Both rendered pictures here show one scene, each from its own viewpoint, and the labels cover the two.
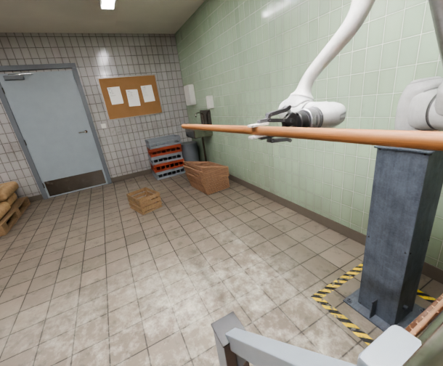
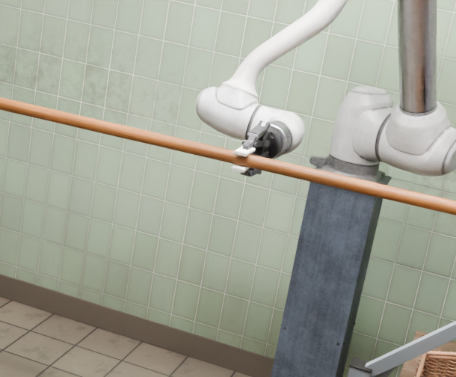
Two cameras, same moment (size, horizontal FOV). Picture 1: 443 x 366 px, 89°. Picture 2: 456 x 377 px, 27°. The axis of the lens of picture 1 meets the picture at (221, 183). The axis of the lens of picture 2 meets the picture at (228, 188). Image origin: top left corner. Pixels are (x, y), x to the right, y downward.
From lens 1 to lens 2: 1.59 m
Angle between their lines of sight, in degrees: 46
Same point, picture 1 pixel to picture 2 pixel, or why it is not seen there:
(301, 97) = (249, 96)
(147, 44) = not seen: outside the picture
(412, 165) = (355, 208)
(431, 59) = (347, 34)
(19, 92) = not seen: outside the picture
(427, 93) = (376, 113)
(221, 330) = (360, 366)
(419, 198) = (361, 256)
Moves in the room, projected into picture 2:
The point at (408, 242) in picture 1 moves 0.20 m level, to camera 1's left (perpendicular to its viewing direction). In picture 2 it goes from (343, 326) to (301, 340)
